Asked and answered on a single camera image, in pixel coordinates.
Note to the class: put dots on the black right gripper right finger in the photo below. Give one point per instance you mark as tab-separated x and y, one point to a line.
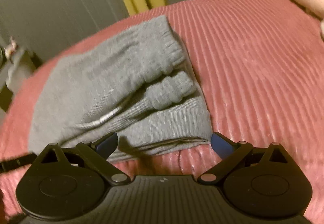
265	183

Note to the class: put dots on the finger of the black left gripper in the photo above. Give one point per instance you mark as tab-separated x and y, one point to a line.
15	163

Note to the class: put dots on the grey sweatpants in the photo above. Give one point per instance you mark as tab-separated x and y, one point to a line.
139	84

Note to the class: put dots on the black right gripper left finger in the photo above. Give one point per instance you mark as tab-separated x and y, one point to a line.
64	183

